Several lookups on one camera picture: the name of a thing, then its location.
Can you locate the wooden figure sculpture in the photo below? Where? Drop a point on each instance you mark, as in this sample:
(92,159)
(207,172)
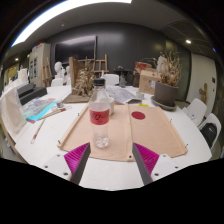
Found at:
(203,92)

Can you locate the clear bottle with red label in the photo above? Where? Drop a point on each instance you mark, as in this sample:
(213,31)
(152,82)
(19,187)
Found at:
(99,116)

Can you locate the tall white plaster statue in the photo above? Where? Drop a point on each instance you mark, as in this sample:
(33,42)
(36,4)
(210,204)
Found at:
(160,62)

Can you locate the black wall screen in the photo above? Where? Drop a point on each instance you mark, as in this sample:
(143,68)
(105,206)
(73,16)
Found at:
(75,49)

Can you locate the colourful booklet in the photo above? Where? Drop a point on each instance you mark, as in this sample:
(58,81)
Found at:
(38,109)

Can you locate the dry plant in grey pot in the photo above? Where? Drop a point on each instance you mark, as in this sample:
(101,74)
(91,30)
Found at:
(165,94)

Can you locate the black backpack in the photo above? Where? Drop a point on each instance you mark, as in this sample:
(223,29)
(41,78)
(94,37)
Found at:
(208,135)

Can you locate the stacked black boxes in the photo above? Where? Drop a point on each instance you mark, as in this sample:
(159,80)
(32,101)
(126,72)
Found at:
(31,93)

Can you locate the small yellow tag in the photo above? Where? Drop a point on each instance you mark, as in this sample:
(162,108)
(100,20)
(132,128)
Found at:
(143,105)

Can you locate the white plastic chair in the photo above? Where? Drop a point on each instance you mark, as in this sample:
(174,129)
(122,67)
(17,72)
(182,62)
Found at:
(56,82)
(198,108)
(111,79)
(213,118)

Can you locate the dark grey bottle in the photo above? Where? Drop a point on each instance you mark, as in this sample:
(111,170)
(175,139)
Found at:
(122,80)

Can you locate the flat round red coaster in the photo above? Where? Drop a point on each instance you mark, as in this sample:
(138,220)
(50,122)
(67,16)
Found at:
(138,115)

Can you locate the wooden easel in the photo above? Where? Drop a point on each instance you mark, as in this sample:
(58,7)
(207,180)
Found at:
(100,65)

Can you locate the beige wooden drawing board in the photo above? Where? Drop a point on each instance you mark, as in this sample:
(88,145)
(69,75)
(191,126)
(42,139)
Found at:
(153,136)

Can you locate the grey plant saucer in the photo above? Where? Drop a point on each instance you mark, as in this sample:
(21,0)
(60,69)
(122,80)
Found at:
(163,107)

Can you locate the white cabinet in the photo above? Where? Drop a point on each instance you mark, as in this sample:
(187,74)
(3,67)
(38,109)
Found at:
(39,63)

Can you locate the gold sculpture on wooden base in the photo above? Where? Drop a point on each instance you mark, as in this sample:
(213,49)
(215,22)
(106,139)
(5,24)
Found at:
(83,85)

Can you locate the red-tipped paintbrush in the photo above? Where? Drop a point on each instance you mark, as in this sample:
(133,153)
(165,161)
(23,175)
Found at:
(37,131)

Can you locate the long ceiling light strip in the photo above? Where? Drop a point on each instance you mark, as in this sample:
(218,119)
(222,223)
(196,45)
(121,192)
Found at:
(60,10)

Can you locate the small ink jar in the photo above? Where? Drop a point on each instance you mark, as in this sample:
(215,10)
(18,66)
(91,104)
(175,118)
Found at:
(60,104)

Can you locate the brown cardboard box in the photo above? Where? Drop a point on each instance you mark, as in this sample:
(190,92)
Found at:
(146,81)

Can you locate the recessed ceiling lights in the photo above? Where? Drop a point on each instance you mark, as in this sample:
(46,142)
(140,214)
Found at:
(188,41)

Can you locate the white plaster bust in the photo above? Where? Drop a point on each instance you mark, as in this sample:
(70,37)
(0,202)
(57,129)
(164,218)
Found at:
(58,68)
(67,73)

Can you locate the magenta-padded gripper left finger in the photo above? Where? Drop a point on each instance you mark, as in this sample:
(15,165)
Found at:
(75,160)

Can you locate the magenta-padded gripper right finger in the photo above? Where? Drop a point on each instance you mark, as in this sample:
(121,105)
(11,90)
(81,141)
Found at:
(146,160)

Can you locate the small round tin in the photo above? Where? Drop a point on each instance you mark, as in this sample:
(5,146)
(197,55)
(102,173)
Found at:
(140,95)

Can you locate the red box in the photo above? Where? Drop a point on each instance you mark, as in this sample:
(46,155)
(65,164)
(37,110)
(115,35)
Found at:
(141,65)

